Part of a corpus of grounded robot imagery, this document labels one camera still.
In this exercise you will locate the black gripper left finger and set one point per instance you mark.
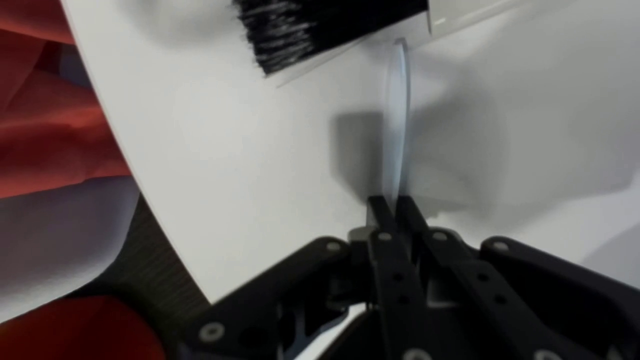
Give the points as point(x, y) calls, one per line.
point(393, 292)

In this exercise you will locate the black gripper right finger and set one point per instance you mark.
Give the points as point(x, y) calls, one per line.
point(481, 292)

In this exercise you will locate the red blanket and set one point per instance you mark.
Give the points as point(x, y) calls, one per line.
point(46, 126)

